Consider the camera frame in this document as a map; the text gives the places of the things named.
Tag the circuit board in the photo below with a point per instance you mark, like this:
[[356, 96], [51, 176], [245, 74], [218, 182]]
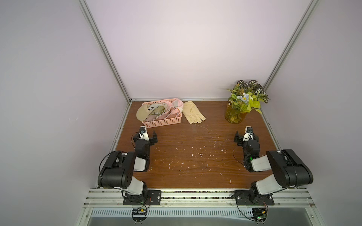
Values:
[[139, 215], [259, 215]]

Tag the pink plastic basket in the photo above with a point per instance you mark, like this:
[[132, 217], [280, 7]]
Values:
[[164, 122]]

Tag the beige baseball cap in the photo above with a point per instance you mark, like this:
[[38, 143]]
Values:
[[147, 110]]

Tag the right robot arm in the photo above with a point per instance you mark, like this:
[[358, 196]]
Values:
[[288, 170]]

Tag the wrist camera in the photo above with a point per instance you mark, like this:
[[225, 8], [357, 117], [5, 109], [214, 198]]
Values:
[[249, 133], [143, 134]]

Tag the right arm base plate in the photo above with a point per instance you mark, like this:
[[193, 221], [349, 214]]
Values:
[[243, 199]]

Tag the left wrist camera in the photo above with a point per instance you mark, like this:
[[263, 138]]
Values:
[[143, 134]]

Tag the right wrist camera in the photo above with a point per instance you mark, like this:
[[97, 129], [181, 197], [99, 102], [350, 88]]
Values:
[[249, 133]]

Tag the pink baseball cap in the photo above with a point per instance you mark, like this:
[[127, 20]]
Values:
[[174, 109]]

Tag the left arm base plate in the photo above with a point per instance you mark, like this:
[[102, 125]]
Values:
[[148, 197]]

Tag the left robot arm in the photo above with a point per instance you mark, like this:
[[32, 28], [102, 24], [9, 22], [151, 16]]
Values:
[[117, 168]]

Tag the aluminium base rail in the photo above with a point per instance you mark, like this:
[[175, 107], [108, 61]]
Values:
[[195, 203]]

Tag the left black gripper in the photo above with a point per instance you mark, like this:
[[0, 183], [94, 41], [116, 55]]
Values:
[[151, 141]]

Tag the artificial green plant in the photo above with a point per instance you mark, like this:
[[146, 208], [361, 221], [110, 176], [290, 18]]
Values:
[[247, 96]]

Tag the right circuit board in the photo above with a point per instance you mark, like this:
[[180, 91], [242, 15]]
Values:
[[259, 215]]

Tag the left circuit board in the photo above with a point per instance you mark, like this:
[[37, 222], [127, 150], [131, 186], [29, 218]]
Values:
[[139, 215]]

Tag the cream work glove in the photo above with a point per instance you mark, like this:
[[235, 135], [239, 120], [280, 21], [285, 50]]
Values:
[[192, 113]]

